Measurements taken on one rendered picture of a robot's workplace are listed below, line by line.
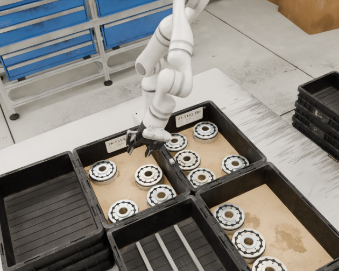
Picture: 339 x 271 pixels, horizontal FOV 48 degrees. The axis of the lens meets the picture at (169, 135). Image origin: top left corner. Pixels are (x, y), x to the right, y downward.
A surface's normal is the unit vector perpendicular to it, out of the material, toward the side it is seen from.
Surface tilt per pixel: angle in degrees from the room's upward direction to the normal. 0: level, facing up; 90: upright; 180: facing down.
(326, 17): 91
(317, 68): 0
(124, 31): 90
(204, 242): 0
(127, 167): 0
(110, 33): 90
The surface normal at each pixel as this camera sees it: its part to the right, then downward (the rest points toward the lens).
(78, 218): -0.07, -0.73
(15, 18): 0.49, 0.57
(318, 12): 0.29, 0.63
